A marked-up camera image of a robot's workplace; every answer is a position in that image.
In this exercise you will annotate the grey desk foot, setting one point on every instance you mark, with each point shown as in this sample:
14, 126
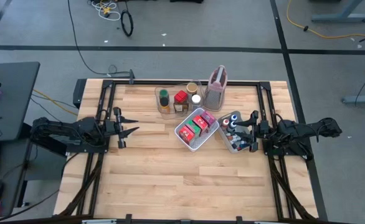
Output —
363, 99
341, 18

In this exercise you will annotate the white-lid spice jar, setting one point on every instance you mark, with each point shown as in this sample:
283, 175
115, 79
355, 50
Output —
196, 99

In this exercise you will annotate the dark food colouring dropper bottle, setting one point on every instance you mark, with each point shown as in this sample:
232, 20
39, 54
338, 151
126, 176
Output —
234, 142

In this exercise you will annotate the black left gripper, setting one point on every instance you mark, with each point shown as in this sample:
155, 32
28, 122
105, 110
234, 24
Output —
119, 127

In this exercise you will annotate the grey plastic bin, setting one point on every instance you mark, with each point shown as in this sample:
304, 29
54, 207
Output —
224, 133

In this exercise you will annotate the white perforated plastic basket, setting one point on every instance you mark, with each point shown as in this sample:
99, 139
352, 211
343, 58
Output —
198, 144

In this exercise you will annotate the green-lid spice jar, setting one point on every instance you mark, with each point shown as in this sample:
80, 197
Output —
164, 93

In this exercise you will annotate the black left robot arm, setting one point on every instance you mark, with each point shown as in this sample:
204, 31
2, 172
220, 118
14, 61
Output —
76, 129

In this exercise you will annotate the magenta Raisin Bran cereal box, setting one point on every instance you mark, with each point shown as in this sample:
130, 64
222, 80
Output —
208, 117

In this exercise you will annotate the red Froot Loops cereal box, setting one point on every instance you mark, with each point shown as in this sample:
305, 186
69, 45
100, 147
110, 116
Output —
186, 134

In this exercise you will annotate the black desk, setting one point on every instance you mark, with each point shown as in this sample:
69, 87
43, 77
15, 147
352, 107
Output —
14, 99

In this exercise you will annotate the orange spice jar black lid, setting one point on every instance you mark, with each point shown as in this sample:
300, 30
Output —
164, 103

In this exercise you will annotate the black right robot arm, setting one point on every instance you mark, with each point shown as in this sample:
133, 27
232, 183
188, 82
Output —
301, 130

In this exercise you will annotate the red spice jar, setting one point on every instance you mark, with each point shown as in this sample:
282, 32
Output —
180, 98

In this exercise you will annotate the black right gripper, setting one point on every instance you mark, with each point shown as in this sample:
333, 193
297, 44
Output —
258, 129

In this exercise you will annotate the dark blue icing tube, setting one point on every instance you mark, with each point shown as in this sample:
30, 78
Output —
243, 145

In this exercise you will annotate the grey keyboard desk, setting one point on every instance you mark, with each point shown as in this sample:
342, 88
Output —
14, 174

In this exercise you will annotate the black aluminium rig frame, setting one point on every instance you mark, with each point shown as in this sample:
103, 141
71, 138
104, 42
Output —
182, 82

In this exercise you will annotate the clear plastic organizer bin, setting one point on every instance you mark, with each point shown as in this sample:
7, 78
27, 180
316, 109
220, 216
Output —
170, 115

